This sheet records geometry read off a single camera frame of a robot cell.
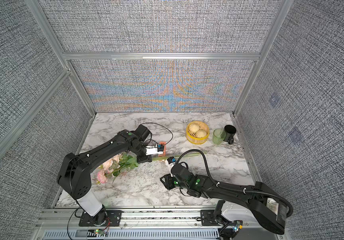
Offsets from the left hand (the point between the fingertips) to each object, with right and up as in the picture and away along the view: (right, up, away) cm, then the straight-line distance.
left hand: (152, 157), depth 84 cm
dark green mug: (+51, +14, +17) cm, 56 cm away
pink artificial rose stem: (-18, -2, -12) cm, 22 cm away
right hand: (+6, -9, -6) cm, 12 cm away
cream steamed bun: (+27, +16, +19) cm, 36 cm away
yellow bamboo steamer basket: (+24, +10, +17) cm, 31 cm away
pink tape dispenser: (+7, +4, -8) cm, 11 cm away
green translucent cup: (+43, +10, +18) cm, 48 cm away
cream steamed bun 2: (+31, +13, +16) cm, 37 cm away
